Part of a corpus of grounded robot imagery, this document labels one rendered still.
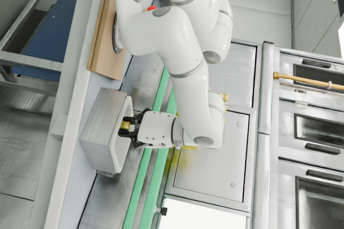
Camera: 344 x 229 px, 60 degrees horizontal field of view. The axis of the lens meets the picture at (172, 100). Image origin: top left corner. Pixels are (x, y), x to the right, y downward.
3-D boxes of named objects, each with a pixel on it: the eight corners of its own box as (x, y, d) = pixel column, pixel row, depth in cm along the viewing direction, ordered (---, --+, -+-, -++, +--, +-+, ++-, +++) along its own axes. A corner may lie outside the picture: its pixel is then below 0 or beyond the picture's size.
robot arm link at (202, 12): (164, 8, 70) (177, -39, 77) (200, 66, 88) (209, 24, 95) (201, 1, 65) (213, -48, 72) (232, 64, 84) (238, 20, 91)
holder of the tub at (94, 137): (95, 174, 100) (117, 179, 100) (78, 139, 77) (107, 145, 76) (111, 130, 109) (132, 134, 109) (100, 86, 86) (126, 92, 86)
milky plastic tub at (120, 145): (93, 169, 96) (120, 176, 95) (79, 139, 77) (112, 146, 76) (111, 123, 105) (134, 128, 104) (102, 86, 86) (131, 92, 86)
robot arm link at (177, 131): (185, 154, 82) (175, 153, 83) (190, 127, 87) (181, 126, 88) (179, 141, 77) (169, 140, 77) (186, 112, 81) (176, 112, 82)
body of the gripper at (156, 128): (178, 153, 83) (141, 150, 86) (185, 122, 89) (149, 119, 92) (173, 140, 77) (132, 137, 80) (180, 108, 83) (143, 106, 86)
